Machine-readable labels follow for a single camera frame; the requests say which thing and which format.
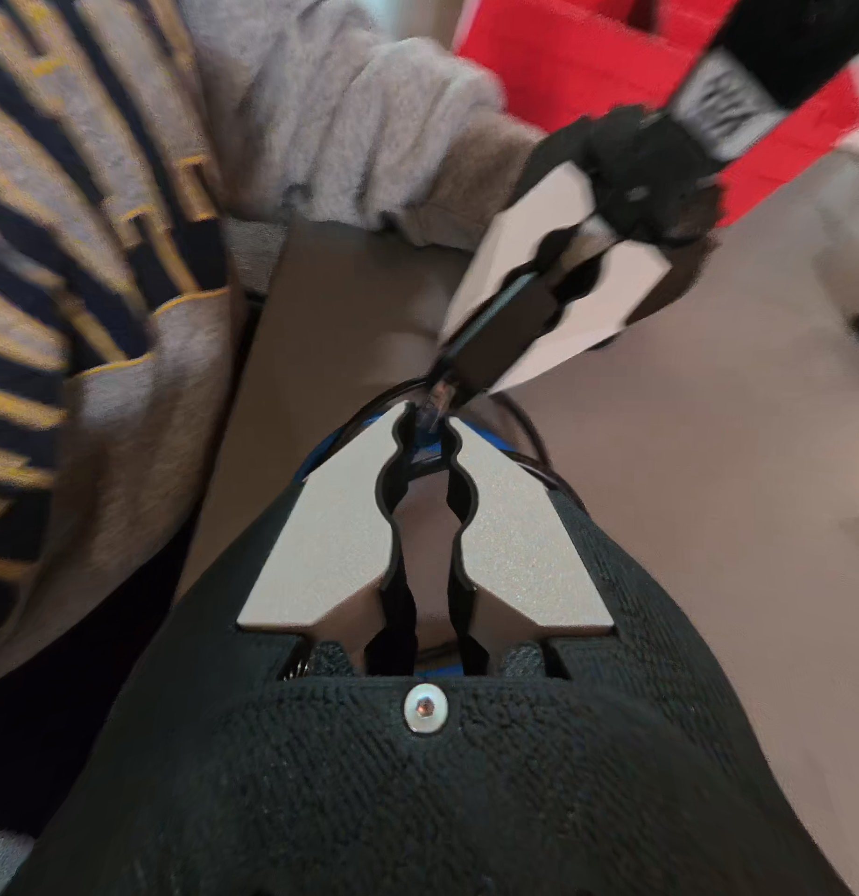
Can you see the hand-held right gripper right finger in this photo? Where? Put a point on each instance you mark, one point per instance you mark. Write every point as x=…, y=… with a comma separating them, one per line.
x=534, y=560

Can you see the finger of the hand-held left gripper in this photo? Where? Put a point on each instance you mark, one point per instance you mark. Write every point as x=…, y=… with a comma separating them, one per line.
x=520, y=217
x=611, y=294

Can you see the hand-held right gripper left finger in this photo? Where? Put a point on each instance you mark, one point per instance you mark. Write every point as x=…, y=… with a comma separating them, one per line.
x=324, y=553

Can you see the black ethernet adapter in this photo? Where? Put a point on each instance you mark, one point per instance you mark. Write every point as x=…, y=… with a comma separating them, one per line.
x=506, y=329

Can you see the red storage bin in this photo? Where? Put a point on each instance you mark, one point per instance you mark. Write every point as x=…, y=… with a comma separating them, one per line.
x=576, y=63

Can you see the person's dark pants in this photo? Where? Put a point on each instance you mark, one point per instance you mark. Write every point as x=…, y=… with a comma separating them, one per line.
x=37, y=756

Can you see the person's striped sweater torso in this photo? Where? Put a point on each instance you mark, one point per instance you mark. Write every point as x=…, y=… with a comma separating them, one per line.
x=65, y=280

